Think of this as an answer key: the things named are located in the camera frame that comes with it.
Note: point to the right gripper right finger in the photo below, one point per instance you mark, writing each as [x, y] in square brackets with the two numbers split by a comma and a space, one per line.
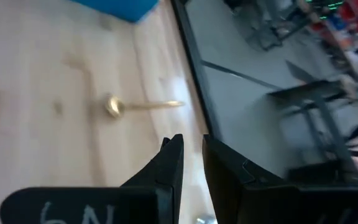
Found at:
[275, 205]

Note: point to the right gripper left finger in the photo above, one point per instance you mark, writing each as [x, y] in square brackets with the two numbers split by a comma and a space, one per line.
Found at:
[104, 208]

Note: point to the background metal table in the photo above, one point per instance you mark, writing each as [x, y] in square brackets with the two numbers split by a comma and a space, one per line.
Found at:
[322, 90]

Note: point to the teal plastic bin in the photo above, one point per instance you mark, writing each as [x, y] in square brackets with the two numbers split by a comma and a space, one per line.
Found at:
[120, 7]

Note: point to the black aluminium table frame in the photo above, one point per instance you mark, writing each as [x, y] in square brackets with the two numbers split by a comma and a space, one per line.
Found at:
[194, 68]

